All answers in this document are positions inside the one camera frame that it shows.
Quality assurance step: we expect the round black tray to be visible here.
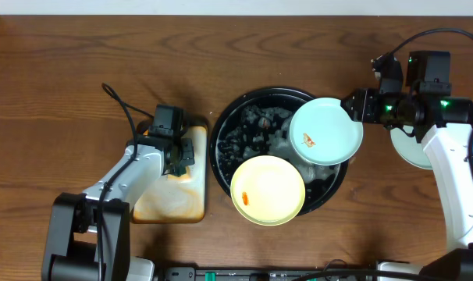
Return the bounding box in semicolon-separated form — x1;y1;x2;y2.
209;87;348;215

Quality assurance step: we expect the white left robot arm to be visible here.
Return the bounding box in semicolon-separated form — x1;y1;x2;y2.
41;135;194;280

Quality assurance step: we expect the orange green scrub sponge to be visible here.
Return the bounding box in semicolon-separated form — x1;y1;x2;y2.
167;166;191;182

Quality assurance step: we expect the rectangular soapy black tray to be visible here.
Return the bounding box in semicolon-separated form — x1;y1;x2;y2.
132;125;208;224

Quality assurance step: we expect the light blue plate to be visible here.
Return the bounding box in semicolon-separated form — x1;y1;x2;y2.
288;98;364;165
390;126;432;170

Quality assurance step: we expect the yellow plate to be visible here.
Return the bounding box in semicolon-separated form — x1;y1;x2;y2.
230;155;305;226

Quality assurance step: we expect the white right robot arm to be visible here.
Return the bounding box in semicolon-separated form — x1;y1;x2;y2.
341;51;473;280

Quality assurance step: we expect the light blue plate top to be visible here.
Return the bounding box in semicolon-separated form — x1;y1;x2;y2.
390;126;432;170

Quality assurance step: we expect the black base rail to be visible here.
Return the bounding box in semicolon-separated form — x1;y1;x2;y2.
154;259;452;281

